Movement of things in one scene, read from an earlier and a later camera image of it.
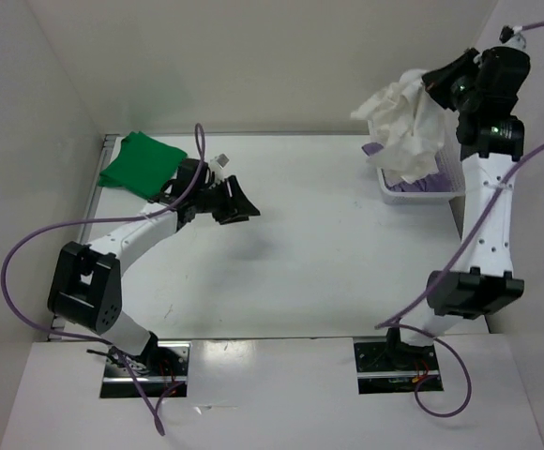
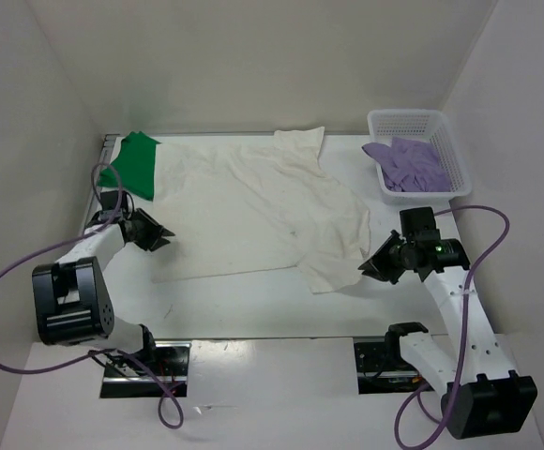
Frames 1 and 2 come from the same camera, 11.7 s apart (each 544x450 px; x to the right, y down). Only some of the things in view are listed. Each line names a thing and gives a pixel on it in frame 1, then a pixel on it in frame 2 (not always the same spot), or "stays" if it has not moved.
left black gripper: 237,202 to 151,243
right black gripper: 435,81 to 377,265
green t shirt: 143,164 stays
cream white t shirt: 413,126 to 223,210
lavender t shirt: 438,180 stays
